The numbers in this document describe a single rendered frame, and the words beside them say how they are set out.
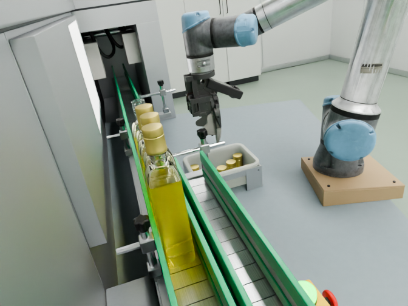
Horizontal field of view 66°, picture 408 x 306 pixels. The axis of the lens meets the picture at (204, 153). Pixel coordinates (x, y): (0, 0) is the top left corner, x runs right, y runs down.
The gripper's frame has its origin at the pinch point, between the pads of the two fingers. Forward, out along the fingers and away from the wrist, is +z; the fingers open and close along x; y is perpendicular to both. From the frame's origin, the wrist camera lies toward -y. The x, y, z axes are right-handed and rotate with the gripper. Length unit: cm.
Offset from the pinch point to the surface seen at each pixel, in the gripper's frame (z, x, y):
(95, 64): -14, -85, 37
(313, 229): 19.2, 29.4, -15.8
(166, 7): -25, -352, -42
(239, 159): 13.9, -5.9, -8.5
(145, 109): -21.8, 29.0, 20.2
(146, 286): 6, 44, 27
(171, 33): 5, -352, -43
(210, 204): 6.2, 25.2, 9.8
